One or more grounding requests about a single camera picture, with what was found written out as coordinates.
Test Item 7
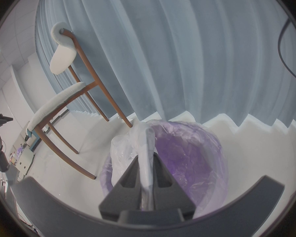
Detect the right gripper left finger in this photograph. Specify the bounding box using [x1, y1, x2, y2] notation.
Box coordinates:
[99, 155, 142, 219]

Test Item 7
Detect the white padded wooden chair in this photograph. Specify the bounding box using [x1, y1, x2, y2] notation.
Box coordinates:
[27, 21, 133, 180]

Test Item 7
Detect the pale blue curtain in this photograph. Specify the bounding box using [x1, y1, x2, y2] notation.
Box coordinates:
[35, 0, 296, 131]

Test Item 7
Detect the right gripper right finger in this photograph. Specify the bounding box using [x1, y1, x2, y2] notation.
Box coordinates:
[151, 153, 196, 219]

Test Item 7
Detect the white paper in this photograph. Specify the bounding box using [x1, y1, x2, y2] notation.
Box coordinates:
[110, 121, 159, 210]

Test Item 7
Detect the white trash bin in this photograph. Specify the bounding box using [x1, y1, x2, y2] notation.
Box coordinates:
[100, 119, 229, 218]

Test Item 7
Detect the black cable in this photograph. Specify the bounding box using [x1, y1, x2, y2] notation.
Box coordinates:
[277, 19, 296, 86]

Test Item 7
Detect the purple plastic bag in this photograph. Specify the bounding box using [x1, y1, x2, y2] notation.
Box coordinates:
[100, 119, 229, 218]

